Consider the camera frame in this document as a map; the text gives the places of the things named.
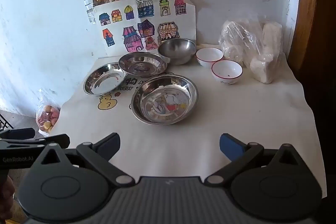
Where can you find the brown wooden frame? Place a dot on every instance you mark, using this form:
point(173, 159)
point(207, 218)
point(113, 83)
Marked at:
point(312, 3)

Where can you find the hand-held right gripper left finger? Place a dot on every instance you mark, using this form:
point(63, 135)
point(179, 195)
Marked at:
point(110, 144)

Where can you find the pack of snacks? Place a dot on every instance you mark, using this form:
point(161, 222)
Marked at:
point(47, 116)

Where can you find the white printed tablecloth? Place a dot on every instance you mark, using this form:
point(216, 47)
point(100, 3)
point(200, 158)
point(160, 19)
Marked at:
point(262, 113)

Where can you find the black metal rack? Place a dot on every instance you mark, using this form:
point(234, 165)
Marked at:
point(5, 121)

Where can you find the coloured houses drawing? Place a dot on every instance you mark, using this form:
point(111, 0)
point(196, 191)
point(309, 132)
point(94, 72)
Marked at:
point(118, 29)

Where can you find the steel plate with oval sticker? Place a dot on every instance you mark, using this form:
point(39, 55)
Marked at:
point(143, 62)

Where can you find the small steel plate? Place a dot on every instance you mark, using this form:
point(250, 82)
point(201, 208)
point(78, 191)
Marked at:
point(105, 81)

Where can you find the large steel plate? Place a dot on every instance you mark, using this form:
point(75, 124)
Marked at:
point(181, 87)

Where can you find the deep steel bowl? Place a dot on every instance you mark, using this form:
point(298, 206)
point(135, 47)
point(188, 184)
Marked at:
point(177, 52)

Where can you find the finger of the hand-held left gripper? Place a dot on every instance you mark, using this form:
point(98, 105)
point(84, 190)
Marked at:
point(59, 140)
point(18, 133)

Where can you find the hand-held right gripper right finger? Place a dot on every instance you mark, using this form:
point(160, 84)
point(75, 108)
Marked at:
point(231, 146)

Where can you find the white bowl with red rim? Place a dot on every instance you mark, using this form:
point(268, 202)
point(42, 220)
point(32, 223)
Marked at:
point(227, 70)
point(208, 54)

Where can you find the clear bag of white buns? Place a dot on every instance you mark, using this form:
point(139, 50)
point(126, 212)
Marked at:
point(244, 40)

